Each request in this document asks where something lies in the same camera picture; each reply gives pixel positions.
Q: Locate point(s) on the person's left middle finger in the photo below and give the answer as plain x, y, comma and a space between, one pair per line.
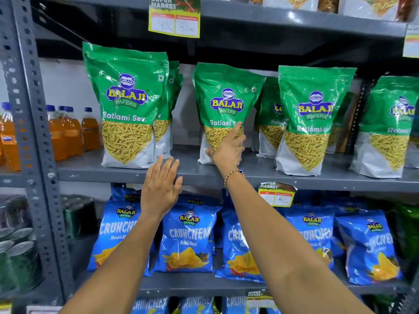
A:
169, 168

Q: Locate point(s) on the wrapped pack of dark cans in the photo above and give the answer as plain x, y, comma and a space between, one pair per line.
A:
78, 215

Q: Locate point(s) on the shiny green chips packet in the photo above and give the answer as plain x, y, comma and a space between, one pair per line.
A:
409, 232

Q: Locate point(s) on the green snack packet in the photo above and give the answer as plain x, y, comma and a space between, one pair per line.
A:
226, 84

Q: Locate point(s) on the orange drink bottle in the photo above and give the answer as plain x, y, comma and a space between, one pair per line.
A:
8, 140
61, 111
54, 137
72, 134
91, 130

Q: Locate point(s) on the row of green snack packets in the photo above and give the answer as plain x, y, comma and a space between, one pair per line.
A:
124, 104

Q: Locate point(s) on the grey metal shelf rack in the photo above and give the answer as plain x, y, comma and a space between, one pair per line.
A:
114, 174

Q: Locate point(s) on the person's left little finger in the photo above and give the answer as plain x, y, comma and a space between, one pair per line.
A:
149, 175

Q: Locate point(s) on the person's right forearm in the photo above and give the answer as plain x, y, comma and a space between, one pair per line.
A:
278, 251

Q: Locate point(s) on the person's right thumb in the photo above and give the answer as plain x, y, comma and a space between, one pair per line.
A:
211, 153

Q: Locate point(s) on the person's left hand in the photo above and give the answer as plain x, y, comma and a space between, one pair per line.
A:
158, 192

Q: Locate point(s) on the row of blue chips packets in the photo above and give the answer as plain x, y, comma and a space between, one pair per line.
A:
190, 238
196, 305

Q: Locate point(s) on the person's left thumb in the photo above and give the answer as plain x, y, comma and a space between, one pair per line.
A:
179, 185

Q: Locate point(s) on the group of green tin cans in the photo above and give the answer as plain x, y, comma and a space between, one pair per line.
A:
23, 261

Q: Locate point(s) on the person's right hand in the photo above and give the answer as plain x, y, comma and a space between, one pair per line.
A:
227, 156

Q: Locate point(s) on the yellow green price tag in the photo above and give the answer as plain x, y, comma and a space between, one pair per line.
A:
411, 42
175, 19
276, 196
260, 299

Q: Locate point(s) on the white red shelf label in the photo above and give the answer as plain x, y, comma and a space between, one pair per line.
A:
44, 310

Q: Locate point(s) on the clear snack packet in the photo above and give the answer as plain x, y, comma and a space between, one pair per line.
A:
328, 3

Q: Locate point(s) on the white snack packet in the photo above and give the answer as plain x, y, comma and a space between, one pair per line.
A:
370, 6
291, 2

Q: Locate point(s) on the person's left forearm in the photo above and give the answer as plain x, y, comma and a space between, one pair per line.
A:
114, 271

